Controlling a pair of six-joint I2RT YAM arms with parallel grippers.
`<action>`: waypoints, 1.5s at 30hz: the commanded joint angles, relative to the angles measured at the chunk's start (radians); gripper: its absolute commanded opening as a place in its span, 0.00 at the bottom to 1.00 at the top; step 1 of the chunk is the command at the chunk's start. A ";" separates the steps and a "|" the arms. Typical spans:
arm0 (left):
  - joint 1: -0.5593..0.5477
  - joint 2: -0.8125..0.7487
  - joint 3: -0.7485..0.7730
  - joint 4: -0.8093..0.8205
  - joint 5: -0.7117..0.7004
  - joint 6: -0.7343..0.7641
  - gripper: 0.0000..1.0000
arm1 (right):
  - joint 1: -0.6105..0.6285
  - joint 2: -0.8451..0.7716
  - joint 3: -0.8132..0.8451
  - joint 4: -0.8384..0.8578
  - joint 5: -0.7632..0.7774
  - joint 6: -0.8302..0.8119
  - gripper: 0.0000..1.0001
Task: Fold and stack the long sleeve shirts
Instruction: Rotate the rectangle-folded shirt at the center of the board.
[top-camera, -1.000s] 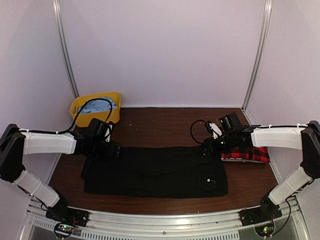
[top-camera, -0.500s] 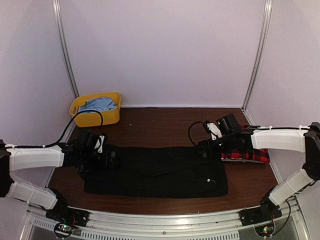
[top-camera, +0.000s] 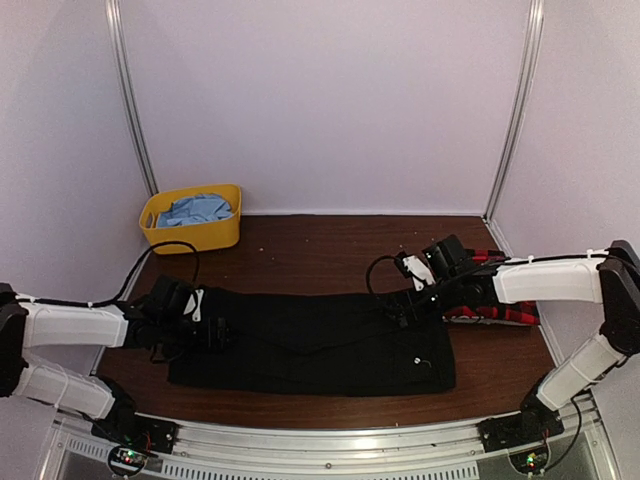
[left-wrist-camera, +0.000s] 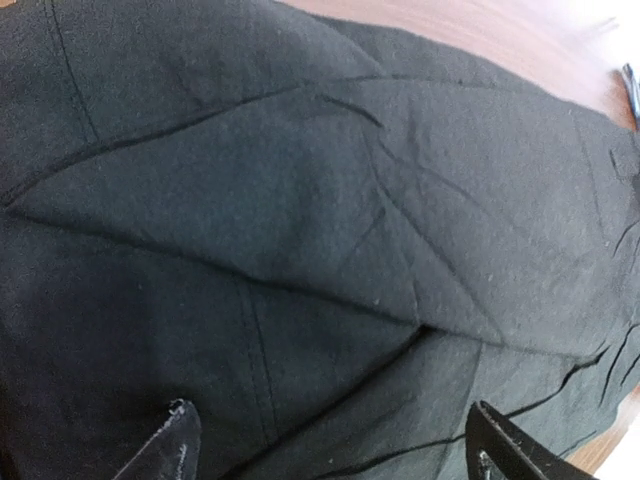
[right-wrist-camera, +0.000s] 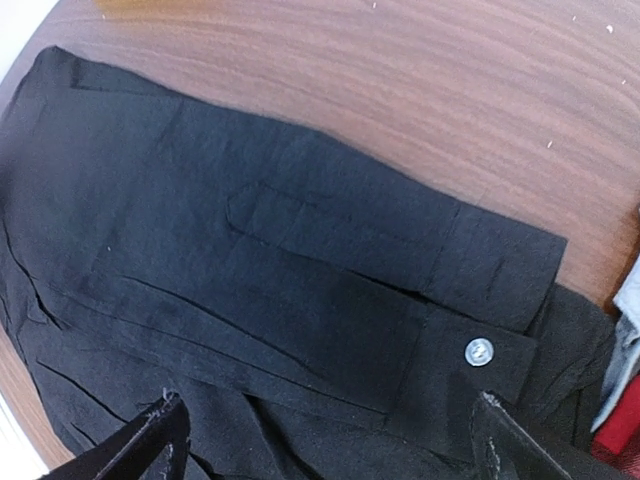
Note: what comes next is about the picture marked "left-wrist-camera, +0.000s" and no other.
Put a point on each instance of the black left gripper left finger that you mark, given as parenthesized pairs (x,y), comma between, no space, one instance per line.
(172,452)

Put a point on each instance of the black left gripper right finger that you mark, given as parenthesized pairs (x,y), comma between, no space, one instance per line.
(498,449)

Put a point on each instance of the black long sleeve shirt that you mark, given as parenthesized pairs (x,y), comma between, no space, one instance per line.
(332,238)

